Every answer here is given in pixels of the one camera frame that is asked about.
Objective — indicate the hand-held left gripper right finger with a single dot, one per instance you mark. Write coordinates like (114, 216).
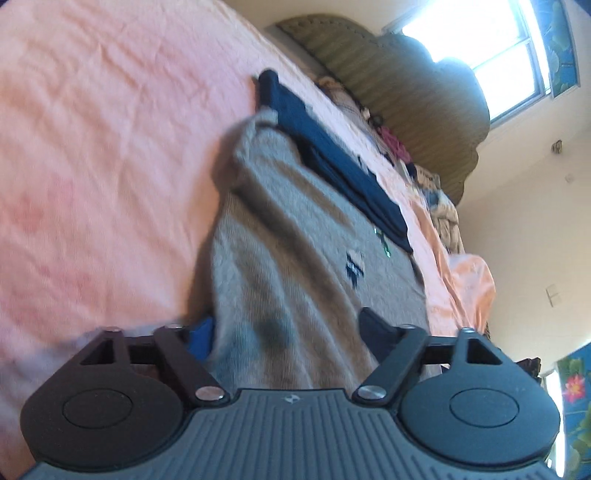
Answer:
(372, 326)

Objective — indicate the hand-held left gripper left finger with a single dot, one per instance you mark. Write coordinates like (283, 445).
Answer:
(202, 333)

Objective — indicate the grey and navy sweater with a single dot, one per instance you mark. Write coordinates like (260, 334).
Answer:
(286, 258)

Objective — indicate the pile of mixed clothes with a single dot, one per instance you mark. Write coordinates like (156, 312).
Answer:
(392, 138)

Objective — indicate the pink bed blanket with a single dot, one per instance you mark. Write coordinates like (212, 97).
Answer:
(115, 161)

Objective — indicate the blue floral curtain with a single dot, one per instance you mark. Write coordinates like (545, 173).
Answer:
(561, 50)
(575, 406)

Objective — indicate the olive green padded headboard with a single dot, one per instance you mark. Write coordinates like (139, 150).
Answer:
(406, 92)

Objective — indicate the window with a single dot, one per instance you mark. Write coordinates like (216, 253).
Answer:
(498, 37)

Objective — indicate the white wall switch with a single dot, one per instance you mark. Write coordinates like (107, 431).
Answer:
(553, 295)

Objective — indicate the small wall hook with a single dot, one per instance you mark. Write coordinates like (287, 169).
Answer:
(557, 146)

